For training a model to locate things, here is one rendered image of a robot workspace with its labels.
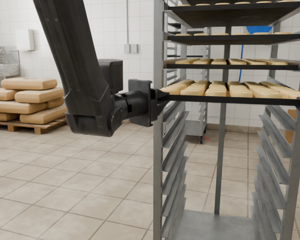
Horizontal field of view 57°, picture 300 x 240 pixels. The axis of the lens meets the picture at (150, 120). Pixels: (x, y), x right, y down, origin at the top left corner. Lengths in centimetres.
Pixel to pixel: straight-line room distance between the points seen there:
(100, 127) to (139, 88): 18
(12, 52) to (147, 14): 257
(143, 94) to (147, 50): 361
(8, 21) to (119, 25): 209
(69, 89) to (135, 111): 19
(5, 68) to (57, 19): 488
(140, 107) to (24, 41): 470
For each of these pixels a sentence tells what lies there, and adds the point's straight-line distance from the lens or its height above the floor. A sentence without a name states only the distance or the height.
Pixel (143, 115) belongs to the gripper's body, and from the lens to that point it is 61.
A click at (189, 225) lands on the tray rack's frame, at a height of 15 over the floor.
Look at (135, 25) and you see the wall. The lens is 428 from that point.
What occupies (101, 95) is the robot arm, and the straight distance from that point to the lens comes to 44.
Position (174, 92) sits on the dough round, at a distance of 70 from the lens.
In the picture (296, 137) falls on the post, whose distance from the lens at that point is 97.
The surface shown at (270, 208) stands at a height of 50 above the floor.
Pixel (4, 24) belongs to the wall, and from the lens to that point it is 567.
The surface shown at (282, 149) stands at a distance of 106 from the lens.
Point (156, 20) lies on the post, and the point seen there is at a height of 119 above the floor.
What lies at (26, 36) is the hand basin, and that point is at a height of 135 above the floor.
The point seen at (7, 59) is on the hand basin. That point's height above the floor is 98.
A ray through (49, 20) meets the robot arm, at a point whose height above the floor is 113.
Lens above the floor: 109
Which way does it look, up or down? 14 degrees down
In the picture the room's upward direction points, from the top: straight up
